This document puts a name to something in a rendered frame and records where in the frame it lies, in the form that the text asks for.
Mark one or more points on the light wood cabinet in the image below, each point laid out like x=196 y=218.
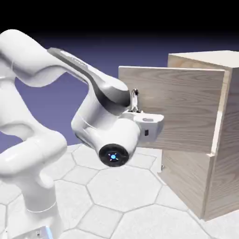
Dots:
x=229 y=149

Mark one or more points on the light wood cabinet door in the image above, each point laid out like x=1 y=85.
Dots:
x=186 y=102
x=186 y=179

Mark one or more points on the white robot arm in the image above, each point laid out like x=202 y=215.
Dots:
x=37 y=141

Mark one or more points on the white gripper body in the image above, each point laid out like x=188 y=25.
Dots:
x=136 y=116

